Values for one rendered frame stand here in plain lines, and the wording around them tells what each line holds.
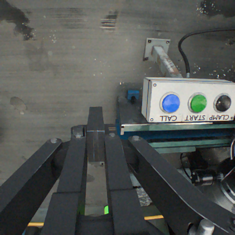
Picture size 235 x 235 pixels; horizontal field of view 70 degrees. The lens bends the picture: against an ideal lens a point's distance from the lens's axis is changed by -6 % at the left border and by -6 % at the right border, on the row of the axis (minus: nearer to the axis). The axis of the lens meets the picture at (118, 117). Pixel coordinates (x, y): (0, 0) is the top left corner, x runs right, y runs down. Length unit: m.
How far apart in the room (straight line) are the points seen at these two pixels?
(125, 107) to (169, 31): 0.25
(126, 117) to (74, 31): 0.27
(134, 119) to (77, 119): 0.24
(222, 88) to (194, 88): 0.06
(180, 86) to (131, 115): 0.26
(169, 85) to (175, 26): 0.27
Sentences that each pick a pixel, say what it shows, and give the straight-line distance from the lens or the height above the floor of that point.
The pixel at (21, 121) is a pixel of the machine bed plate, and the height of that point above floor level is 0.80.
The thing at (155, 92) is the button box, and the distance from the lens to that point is 0.29.
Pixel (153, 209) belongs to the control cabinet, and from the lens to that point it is 3.88.
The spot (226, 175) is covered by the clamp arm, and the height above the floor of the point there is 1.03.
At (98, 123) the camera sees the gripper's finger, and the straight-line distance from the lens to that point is 0.16.
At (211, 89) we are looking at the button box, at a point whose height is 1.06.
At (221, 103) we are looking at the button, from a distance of 0.34.
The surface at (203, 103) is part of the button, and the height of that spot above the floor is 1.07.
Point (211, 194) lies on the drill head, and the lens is 0.86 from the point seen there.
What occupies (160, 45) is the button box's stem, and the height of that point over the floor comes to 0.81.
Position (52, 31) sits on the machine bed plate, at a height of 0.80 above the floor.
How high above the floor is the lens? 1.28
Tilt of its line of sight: 46 degrees down
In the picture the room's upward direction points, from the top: 172 degrees clockwise
